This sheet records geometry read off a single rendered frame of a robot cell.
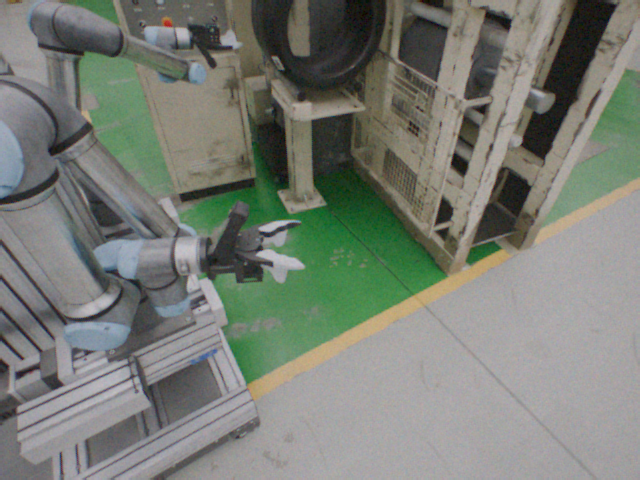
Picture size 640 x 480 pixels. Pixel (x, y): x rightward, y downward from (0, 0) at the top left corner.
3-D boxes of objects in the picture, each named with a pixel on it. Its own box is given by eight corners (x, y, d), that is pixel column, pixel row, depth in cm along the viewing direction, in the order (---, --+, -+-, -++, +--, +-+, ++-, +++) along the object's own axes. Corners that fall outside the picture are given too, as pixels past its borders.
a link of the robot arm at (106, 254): (161, 267, 103) (145, 230, 94) (148, 307, 93) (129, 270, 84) (115, 270, 102) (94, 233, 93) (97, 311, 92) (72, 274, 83)
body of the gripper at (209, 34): (221, 28, 146) (188, 26, 142) (222, 52, 151) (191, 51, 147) (217, 23, 151) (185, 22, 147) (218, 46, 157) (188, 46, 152)
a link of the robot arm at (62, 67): (66, 189, 125) (51, -2, 104) (39, 176, 130) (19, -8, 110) (102, 184, 135) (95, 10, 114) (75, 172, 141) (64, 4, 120)
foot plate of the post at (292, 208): (277, 192, 267) (277, 188, 265) (312, 184, 275) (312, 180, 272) (289, 214, 249) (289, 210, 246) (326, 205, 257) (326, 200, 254)
